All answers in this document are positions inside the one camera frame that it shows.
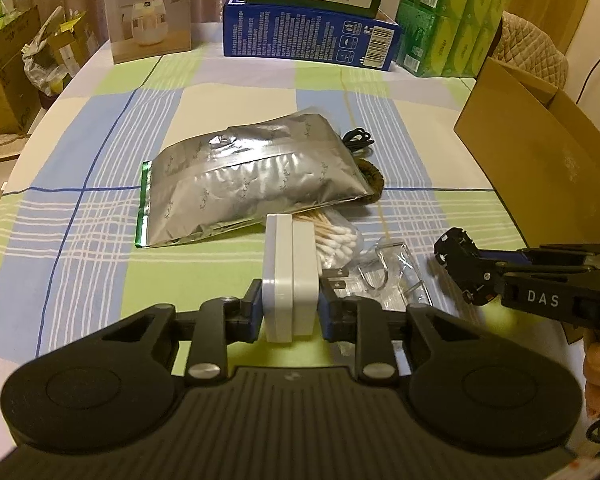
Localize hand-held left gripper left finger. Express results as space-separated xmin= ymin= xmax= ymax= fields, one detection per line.
xmin=100 ymin=279 xmax=266 ymax=382

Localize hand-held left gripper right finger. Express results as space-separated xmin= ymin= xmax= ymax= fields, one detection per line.
xmin=317 ymin=280 xmax=478 ymax=381

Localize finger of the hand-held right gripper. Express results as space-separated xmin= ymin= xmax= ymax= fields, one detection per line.
xmin=499 ymin=242 xmax=600 ymax=279

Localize small black plastic object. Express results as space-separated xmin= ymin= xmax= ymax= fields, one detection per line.
xmin=434 ymin=227 xmax=506 ymax=307

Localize white power adapter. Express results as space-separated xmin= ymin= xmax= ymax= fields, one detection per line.
xmin=261 ymin=213 xmax=351 ymax=341

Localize bag of cotton swabs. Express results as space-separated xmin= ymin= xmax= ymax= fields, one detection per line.
xmin=292 ymin=208 xmax=366 ymax=281

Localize silver foil bag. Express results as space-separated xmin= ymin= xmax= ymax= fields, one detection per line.
xmin=136 ymin=112 xmax=376 ymax=250

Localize clear plastic hooks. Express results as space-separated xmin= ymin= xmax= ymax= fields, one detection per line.
xmin=352 ymin=235 xmax=433 ymax=311

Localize checked tablecloth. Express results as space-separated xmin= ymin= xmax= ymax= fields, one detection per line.
xmin=0 ymin=50 xmax=571 ymax=381

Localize quilted chair cover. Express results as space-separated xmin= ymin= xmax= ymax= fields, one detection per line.
xmin=492 ymin=10 xmax=571 ymax=91

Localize stack of green tissue packs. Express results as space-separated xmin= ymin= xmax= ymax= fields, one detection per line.
xmin=395 ymin=0 xmax=513 ymax=78

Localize blue product box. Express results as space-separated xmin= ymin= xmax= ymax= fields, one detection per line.
xmin=223 ymin=0 xmax=403 ymax=71

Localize white humidifier box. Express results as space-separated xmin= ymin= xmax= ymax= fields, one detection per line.
xmin=101 ymin=0 xmax=193 ymax=65

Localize white plastic bag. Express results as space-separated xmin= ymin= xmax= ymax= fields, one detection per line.
xmin=21 ymin=19 xmax=65 ymax=95

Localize large plain cardboard box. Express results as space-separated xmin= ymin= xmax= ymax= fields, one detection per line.
xmin=0 ymin=5 xmax=46 ymax=136

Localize brown braided ring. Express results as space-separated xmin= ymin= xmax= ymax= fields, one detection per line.
xmin=355 ymin=156 xmax=387 ymax=206

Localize socket cable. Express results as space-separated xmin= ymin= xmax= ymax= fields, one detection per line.
xmin=576 ymin=66 xmax=600 ymax=107

